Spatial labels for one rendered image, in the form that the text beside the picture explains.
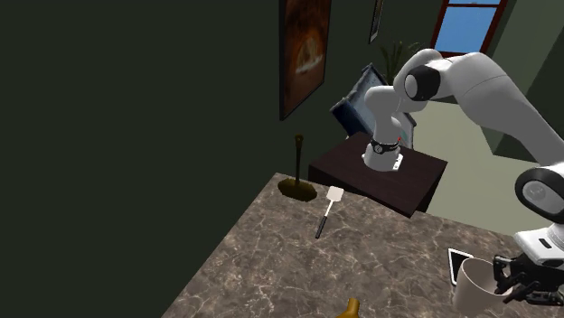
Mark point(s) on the green houseplant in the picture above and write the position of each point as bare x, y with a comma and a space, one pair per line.
394, 59

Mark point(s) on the dark robot stand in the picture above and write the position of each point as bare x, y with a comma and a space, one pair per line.
352, 169

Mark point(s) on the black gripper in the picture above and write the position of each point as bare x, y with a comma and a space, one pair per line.
548, 282

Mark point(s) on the yellow-brown bottle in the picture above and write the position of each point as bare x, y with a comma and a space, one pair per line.
350, 310

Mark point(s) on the white cup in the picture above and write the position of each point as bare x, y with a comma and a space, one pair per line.
471, 290

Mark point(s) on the brown paper towel holder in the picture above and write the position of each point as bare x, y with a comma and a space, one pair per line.
297, 189

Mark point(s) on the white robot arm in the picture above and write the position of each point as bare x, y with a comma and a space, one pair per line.
489, 94

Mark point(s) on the large orange wall picture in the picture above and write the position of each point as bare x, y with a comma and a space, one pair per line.
304, 53

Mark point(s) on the small wall picture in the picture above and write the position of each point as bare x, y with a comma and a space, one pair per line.
376, 20

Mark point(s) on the red-framed window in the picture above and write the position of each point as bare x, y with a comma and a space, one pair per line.
467, 26

